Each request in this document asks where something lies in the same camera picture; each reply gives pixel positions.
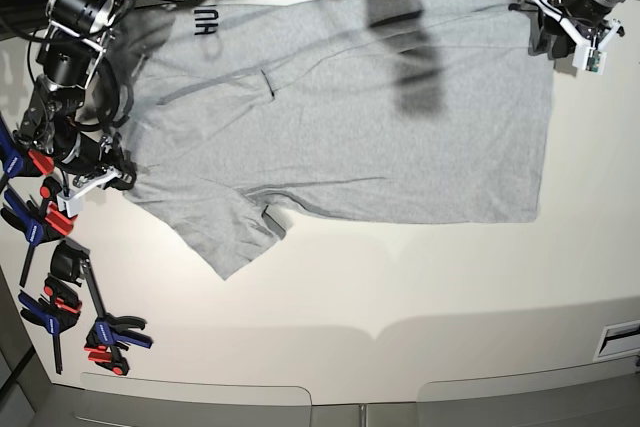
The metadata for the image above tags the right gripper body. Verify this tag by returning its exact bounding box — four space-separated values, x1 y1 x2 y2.
52 131 125 195

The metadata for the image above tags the grey T-shirt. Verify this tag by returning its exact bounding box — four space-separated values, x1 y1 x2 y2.
111 0 553 278

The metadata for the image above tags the top blue red bar clamp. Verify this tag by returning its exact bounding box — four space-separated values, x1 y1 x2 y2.
1 118 54 190

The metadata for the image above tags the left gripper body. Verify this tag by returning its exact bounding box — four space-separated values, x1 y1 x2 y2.
508 0 625 48

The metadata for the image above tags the long black blue bar clamp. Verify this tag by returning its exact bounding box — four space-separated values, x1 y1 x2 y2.
50 241 153 376

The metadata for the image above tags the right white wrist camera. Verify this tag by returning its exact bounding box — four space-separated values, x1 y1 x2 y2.
56 193 83 218

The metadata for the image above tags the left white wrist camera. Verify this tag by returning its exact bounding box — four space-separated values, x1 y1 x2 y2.
572 45 607 75

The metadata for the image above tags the blue red bar clamp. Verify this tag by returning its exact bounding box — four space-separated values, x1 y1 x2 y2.
18 274 82 375
1 118 54 190
1 176 76 287

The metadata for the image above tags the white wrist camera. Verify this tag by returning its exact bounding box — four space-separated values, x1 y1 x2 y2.
572 45 607 75
56 193 83 218

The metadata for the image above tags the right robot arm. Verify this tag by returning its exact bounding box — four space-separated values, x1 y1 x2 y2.
12 0 136 191

